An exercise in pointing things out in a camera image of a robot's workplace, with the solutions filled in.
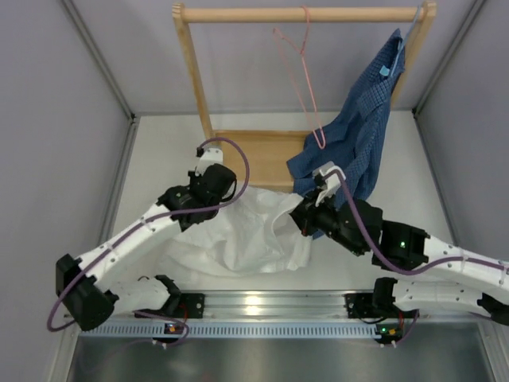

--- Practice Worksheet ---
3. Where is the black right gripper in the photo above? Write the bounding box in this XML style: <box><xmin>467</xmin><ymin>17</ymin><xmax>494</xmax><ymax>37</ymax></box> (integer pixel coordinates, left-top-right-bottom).
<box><xmin>286</xmin><ymin>187</ymin><xmax>367</xmax><ymax>257</ymax></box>

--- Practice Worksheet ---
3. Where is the white shirt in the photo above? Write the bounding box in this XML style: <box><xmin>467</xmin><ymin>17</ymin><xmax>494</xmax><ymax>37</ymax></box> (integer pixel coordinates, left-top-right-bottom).
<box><xmin>155</xmin><ymin>186</ymin><xmax>312</xmax><ymax>278</ymax></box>

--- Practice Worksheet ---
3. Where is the pink wire hanger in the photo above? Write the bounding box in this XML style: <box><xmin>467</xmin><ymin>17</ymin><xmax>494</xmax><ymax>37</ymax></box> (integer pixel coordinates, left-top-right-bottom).
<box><xmin>272</xmin><ymin>5</ymin><xmax>327</xmax><ymax>150</ymax></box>

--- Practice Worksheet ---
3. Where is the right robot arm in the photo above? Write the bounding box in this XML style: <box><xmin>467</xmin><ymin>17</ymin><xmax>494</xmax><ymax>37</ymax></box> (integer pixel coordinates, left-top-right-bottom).
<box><xmin>290</xmin><ymin>198</ymin><xmax>508</xmax><ymax>325</ymax></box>

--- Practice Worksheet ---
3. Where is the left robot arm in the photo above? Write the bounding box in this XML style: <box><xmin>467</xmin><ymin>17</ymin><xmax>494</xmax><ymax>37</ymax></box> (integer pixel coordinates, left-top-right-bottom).
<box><xmin>56</xmin><ymin>164</ymin><xmax>237</xmax><ymax>331</ymax></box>

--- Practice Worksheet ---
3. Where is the blue checked shirt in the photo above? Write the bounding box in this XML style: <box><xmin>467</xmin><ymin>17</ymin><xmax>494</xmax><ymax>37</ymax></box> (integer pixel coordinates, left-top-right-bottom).
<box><xmin>287</xmin><ymin>29</ymin><xmax>405</xmax><ymax>200</ymax></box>

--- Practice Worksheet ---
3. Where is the light blue hanger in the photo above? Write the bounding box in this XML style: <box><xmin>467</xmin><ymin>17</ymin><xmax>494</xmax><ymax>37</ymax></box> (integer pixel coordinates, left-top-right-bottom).
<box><xmin>389</xmin><ymin>5</ymin><xmax>422</xmax><ymax>77</ymax></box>

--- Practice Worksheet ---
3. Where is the wooden clothes rack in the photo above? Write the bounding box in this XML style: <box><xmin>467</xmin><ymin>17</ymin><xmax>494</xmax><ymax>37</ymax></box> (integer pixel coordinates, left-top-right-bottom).
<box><xmin>171</xmin><ymin>1</ymin><xmax>437</xmax><ymax>192</ymax></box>

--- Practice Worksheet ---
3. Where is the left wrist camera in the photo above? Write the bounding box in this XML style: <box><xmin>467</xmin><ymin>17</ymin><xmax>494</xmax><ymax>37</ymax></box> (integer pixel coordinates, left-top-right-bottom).
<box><xmin>195</xmin><ymin>146</ymin><xmax>223</xmax><ymax>175</ymax></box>

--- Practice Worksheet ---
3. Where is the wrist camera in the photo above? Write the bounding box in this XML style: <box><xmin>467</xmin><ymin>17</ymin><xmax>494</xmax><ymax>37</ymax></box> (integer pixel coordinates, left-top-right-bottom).
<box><xmin>312</xmin><ymin>161</ymin><xmax>346</xmax><ymax>207</ymax></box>
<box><xmin>195</xmin><ymin>146</ymin><xmax>223</xmax><ymax>175</ymax></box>

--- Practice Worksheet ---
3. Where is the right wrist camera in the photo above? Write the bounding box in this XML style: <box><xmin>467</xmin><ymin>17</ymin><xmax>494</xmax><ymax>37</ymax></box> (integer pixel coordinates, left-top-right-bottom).
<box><xmin>312</xmin><ymin>161</ymin><xmax>346</xmax><ymax>207</ymax></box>

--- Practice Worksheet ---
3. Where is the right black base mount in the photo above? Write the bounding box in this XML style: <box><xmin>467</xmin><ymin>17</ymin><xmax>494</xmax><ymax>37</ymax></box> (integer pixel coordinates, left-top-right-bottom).
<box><xmin>344</xmin><ymin>292</ymin><xmax>382</xmax><ymax>322</ymax></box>

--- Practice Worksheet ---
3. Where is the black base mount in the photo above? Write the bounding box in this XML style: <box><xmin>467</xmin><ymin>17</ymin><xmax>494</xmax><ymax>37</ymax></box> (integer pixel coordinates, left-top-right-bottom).
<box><xmin>174</xmin><ymin>293</ymin><xmax>205</xmax><ymax>319</ymax></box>
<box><xmin>344</xmin><ymin>292</ymin><xmax>382</xmax><ymax>322</ymax></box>

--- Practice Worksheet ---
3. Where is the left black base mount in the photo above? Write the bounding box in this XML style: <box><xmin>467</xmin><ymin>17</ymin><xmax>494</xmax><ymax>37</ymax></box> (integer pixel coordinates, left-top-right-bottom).
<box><xmin>174</xmin><ymin>293</ymin><xmax>205</xmax><ymax>319</ymax></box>

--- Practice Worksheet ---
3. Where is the aluminium mounting rail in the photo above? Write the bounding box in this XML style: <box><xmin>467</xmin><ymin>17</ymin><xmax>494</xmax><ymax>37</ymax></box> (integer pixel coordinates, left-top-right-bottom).
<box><xmin>63</xmin><ymin>289</ymin><xmax>496</xmax><ymax>319</ymax></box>

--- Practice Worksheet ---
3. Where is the slotted grey cable duct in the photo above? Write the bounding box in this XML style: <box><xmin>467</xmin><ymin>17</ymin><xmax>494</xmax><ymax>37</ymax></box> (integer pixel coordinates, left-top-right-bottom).
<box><xmin>82</xmin><ymin>320</ymin><xmax>381</xmax><ymax>339</ymax></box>

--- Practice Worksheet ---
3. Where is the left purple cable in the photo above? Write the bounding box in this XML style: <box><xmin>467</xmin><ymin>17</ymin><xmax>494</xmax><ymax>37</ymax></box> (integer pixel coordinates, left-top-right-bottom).
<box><xmin>47</xmin><ymin>137</ymin><xmax>251</xmax><ymax>331</ymax></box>

